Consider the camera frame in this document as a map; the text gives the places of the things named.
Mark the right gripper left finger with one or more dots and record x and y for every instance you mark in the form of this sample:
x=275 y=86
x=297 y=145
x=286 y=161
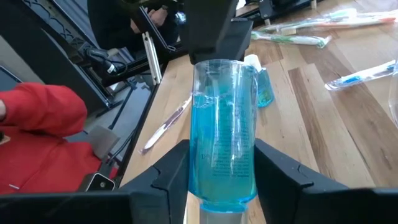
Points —
x=93 y=207

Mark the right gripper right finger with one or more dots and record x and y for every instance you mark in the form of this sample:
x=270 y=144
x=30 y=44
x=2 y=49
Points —
x=311 y=202

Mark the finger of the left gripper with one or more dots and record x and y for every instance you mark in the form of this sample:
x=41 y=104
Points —
x=242 y=39
x=208 y=28

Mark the green toothbrush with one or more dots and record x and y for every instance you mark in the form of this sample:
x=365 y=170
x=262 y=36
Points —
x=295 y=40
x=342 y=13

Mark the small blue mouthwash bottle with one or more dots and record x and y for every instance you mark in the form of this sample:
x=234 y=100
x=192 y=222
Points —
x=222 y=130

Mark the purple white toothbrush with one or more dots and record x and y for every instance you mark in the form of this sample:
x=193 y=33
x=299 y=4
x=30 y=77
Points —
x=164 y=124

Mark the orange toothbrush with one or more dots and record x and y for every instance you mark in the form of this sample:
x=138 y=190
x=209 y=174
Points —
x=357 y=22

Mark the blue toothbrush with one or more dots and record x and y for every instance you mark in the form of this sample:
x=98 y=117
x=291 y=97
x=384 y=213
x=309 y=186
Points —
x=357 y=76

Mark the smartphone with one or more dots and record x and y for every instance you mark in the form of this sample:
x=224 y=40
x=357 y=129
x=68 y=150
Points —
x=100 y=183

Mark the grey chair pad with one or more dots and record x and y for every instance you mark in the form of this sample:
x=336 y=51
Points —
x=101 y=141

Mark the person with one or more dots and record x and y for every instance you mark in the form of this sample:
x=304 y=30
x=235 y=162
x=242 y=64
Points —
x=40 y=155
x=105 y=25

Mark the black lattice beam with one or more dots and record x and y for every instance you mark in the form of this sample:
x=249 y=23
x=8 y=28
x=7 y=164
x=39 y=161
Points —
x=53 y=40

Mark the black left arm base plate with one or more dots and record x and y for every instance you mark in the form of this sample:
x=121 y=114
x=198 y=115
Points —
x=280 y=9

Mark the silver metal bracket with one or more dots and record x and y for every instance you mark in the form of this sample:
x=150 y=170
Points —
x=152 y=59

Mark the black aluminium table frame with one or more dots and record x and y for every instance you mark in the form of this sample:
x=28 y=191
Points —
x=137 y=130

